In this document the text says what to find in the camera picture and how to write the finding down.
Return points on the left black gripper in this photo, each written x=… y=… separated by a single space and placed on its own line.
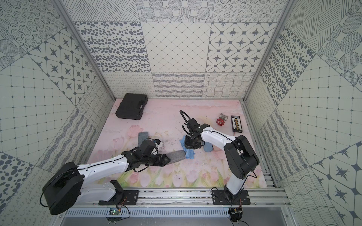
x=152 y=159

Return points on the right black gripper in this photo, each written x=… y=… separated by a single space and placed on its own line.
x=188 y=145

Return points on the blue microfiber cloth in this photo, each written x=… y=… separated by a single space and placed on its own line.
x=189 y=153

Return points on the blue eyeglass case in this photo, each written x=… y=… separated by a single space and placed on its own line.
x=208 y=147

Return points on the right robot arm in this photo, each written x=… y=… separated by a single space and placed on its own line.
x=241 y=157

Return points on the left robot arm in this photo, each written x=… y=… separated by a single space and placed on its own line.
x=73 y=184

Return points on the black plastic tool case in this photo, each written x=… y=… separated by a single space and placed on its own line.
x=132 y=106

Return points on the black box with figures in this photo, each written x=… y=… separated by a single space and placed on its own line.
x=236 y=124

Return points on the white vent grille strip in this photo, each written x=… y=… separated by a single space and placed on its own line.
x=151 y=212

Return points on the left controller board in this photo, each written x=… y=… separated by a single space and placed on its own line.
x=113 y=216

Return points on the controller board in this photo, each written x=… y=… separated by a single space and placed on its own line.
x=235 y=214
x=113 y=216

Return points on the right controller board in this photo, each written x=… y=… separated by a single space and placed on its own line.
x=235 y=214

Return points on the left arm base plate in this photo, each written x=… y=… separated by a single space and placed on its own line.
x=126 y=197

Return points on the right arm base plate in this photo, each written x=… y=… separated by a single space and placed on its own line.
x=230 y=197

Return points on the aluminium rail frame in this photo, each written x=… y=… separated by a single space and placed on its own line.
x=250 y=197

